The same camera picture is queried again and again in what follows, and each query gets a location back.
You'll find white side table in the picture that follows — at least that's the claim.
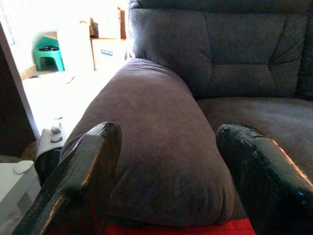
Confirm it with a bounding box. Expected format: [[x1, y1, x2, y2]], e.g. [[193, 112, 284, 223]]
[[0, 160, 42, 235]]

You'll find dark brown wooden door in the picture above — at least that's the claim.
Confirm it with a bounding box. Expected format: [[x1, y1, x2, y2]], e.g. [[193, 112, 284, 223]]
[[0, 22, 41, 157]]

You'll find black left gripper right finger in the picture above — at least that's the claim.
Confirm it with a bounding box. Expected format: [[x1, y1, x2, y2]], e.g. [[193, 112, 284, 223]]
[[216, 123, 313, 235]]

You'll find black round container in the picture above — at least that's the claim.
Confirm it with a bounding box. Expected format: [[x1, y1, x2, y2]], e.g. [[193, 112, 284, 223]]
[[34, 146, 62, 187]]

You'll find cardboard box with blue label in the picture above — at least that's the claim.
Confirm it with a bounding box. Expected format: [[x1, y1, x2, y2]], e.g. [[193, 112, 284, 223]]
[[89, 38, 128, 71]]

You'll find white oval object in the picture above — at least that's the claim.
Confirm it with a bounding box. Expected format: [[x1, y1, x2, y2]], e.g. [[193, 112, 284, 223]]
[[13, 161, 34, 174]]

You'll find green plastic stool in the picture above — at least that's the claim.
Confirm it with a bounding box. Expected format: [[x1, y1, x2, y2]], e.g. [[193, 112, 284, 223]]
[[31, 36, 66, 72]]

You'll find red pillow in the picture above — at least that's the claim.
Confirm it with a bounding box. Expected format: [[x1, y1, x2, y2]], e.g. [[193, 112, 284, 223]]
[[90, 195, 256, 235]]

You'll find dark grey fabric sofa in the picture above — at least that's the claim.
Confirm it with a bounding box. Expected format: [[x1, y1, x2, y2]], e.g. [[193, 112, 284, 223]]
[[60, 0, 313, 227]]

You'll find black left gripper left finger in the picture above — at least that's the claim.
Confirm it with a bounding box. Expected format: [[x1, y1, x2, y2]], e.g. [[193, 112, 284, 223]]
[[12, 121, 122, 235]]

